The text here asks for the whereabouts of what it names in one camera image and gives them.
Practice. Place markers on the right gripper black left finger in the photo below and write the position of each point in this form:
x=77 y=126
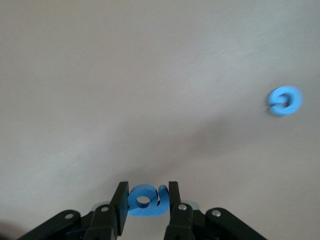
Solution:
x=105 y=222

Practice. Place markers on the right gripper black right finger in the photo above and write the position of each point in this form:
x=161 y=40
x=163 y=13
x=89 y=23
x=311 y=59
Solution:
x=181 y=222

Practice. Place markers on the blue letter a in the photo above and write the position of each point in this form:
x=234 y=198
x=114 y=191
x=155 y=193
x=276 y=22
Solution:
x=150 y=211

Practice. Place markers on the blue letter G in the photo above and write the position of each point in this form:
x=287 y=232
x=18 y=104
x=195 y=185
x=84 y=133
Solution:
x=273 y=97

